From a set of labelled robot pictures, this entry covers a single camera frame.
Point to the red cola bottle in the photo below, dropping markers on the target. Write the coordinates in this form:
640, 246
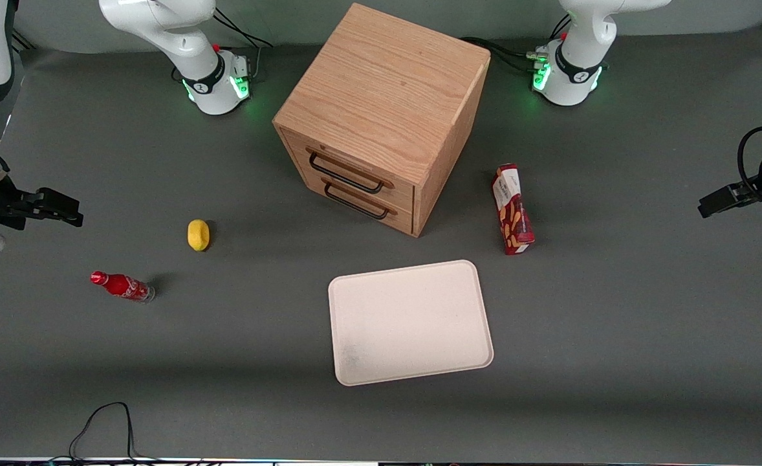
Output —
122, 285

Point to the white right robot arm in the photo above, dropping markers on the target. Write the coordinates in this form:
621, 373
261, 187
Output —
206, 84

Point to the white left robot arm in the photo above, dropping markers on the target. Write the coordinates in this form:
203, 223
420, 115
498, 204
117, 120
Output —
575, 77

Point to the yellow lemon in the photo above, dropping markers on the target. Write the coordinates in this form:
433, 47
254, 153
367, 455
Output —
198, 235

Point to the wooden two-drawer cabinet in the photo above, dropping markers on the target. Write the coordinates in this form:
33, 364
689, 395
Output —
387, 84

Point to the red cookie box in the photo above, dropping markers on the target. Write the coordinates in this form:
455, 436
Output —
513, 213

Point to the cream plastic tray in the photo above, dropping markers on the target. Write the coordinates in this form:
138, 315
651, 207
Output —
407, 323

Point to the wooden drawer front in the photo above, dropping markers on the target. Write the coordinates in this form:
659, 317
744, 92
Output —
400, 191
402, 217

